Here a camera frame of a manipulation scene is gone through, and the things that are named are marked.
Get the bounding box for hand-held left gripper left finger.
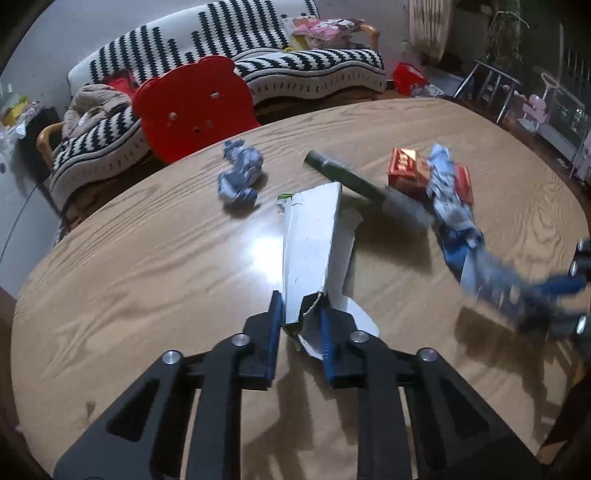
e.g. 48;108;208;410
53;291;283;480

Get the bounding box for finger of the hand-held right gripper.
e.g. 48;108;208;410
515;295;591;344
531;237;591;298

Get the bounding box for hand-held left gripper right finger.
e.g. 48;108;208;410
318;307;541;480

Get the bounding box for white cardboard box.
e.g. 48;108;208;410
276;181;380;363

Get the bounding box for red small box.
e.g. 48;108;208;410
455;162;475;206
387;147;432;199

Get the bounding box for crumpled blue white paper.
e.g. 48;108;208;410
217;140;265;210
424;144;483;236

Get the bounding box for dark green carton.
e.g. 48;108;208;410
304;150;432;227

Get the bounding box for pink toy chair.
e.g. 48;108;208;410
522;71;561;132

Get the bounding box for metal rack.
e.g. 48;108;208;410
455;60;522;123

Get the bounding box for red plastic chair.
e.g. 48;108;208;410
133;55;262;164

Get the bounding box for red plastic bag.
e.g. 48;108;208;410
392;62;429;97

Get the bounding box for potted plant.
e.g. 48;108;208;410
485;0;527;61

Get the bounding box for white cabinet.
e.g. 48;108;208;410
0;138;61;296

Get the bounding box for beige clothes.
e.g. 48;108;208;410
61;84;134;139

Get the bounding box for beige curtain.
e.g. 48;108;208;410
407;0;453;61

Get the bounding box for wooden armed sofa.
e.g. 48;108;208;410
37;0;389;217

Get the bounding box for pink printed cushion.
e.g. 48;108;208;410
291;16;365;40

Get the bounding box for yellow box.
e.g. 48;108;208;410
2;95;28;125

